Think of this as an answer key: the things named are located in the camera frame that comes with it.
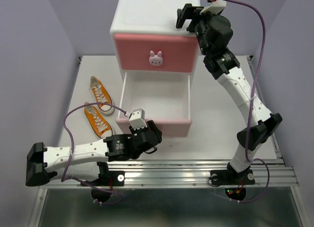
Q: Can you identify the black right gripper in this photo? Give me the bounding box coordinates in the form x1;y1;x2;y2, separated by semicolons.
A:
172;8;215;57

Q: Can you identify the light pink drawer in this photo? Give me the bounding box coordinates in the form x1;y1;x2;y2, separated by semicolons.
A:
119;71;192;137

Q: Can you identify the orange canvas sneaker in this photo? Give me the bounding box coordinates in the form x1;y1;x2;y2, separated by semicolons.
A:
90;76;114;115
84;102;114;139

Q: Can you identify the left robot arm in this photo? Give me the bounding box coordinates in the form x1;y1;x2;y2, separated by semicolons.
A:
26;120;162;187

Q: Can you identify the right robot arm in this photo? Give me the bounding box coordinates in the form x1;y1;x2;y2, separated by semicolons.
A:
176;2;282;183

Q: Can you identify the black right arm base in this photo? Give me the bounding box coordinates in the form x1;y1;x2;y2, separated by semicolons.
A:
207;165;255;202

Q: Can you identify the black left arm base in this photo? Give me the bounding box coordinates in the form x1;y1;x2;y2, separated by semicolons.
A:
80;162;125;206

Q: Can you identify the white shoe cabinet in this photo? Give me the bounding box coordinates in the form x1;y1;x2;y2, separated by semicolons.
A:
110;0;200;76

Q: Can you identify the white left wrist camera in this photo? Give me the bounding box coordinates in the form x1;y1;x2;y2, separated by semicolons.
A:
124;108;148;130

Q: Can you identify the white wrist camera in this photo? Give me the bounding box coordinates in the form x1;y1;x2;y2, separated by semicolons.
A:
124;108;148;130
200;0;226;15

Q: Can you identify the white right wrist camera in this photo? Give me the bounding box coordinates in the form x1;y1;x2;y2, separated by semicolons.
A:
200;0;226;15

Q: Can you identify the aluminium table edge rail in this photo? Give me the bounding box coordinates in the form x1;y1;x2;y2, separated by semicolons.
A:
30;58;303;227

